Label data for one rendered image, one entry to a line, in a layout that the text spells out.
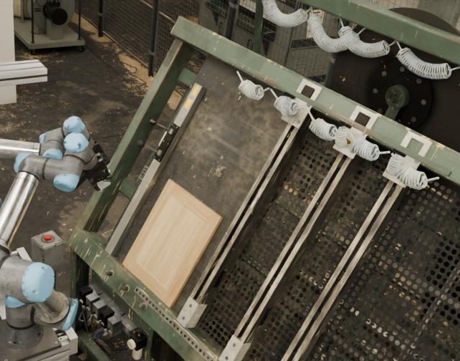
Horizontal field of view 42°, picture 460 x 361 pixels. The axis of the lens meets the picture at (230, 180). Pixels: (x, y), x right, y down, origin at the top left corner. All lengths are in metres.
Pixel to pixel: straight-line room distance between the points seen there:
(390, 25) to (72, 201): 3.08
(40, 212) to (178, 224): 2.23
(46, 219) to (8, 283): 2.93
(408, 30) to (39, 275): 1.84
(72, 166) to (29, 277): 0.41
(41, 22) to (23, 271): 6.20
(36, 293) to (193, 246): 1.05
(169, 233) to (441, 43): 1.47
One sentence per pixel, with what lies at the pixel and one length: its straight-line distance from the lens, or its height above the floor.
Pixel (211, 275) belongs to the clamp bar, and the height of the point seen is 1.15.
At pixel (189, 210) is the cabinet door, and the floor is 1.25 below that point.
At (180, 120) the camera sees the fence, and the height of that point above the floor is 1.55.
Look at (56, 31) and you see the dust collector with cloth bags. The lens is 7.85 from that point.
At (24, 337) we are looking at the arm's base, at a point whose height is 1.09.
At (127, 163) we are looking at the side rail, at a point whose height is 1.23.
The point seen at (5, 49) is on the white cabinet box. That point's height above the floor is 0.57.
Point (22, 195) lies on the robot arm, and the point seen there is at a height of 1.70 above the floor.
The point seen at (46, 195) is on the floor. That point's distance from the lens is 5.12.
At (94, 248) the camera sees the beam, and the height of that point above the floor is 0.88.
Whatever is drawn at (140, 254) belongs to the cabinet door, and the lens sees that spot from 2.99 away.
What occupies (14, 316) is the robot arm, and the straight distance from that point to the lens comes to 2.39.
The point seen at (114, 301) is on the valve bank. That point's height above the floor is 0.75.
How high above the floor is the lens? 2.87
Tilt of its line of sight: 31 degrees down
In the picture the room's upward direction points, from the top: 10 degrees clockwise
